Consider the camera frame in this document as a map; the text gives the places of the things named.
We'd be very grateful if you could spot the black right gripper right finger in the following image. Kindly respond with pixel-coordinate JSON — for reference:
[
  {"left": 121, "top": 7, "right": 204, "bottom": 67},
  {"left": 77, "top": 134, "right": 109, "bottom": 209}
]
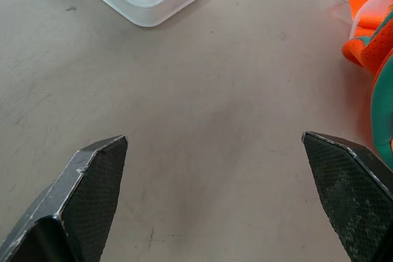
[{"left": 301, "top": 131, "right": 393, "bottom": 262}]

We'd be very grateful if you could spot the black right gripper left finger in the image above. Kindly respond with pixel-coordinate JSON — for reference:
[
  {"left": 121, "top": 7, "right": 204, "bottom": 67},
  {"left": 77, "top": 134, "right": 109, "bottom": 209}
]
[{"left": 0, "top": 134, "right": 128, "bottom": 262}]

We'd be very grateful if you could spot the orange and teal bag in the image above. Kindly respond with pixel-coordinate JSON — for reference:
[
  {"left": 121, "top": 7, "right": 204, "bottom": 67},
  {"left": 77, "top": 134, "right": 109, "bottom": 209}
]
[{"left": 340, "top": 0, "right": 393, "bottom": 155}]

